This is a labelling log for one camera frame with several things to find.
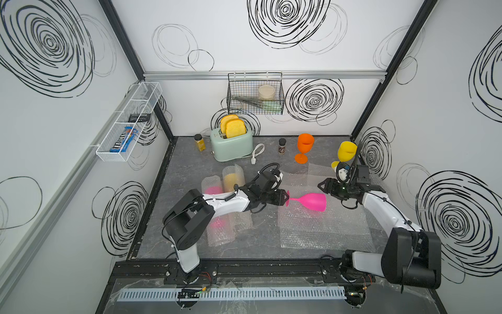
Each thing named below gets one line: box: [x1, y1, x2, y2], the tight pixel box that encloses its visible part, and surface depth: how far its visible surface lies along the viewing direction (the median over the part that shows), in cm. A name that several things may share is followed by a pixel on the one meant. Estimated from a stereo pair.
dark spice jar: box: [277, 138, 287, 156], surface depth 110 cm
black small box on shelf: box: [128, 113, 151, 123], surface depth 80 cm
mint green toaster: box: [209, 128, 255, 162], surface depth 104 cm
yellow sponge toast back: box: [220, 114, 239, 135], surface depth 100 cm
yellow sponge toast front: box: [225, 118, 247, 139], surface depth 100 cm
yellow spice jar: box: [194, 133, 206, 152], surface depth 110 cm
